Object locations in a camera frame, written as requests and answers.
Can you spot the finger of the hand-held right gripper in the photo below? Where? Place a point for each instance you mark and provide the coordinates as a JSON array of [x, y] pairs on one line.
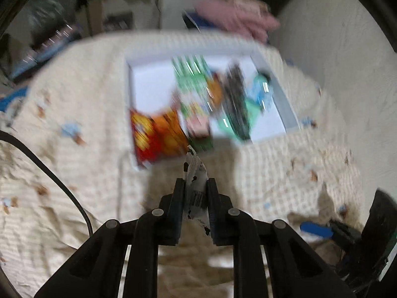
[[316, 229]]

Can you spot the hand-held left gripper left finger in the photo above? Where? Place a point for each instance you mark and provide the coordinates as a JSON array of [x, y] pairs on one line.
[[178, 205]]

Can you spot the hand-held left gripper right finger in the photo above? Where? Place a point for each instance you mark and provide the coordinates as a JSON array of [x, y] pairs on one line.
[[214, 208]]

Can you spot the white black spotted packet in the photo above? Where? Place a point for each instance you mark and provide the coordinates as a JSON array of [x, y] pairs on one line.
[[195, 186]]

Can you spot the red yellow snack packet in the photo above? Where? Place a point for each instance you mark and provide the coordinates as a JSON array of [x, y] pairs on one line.
[[155, 136]]

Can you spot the green cream tube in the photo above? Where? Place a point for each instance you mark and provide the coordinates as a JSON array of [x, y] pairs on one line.
[[221, 127]]

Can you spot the dark hair claw clip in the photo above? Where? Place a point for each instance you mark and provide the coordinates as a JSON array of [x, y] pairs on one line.
[[235, 99]]

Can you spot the bun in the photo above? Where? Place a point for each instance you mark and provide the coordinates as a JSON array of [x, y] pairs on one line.
[[215, 91]]

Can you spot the white shallow cardboard box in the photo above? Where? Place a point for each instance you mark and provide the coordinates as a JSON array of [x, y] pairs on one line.
[[149, 87]]

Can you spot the green striped snack packet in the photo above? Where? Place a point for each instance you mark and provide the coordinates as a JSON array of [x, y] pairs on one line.
[[189, 80]]

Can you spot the blue striped lollipop packet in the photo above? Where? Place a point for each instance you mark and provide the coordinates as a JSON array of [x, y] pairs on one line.
[[259, 87]]

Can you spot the checked bear print blanket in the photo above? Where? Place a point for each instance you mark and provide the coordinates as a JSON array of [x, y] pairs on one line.
[[93, 99]]

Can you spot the pink folded blanket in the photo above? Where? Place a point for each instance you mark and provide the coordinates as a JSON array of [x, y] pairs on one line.
[[242, 18]]

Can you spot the blue plastic bag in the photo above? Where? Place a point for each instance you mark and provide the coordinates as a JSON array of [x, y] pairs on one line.
[[12, 99]]

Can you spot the blue plastic package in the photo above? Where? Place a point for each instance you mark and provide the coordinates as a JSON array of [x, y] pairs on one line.
[[46, 49]]

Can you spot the chair under plastic cover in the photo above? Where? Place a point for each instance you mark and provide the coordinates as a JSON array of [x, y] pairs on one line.
[[49, 9]]

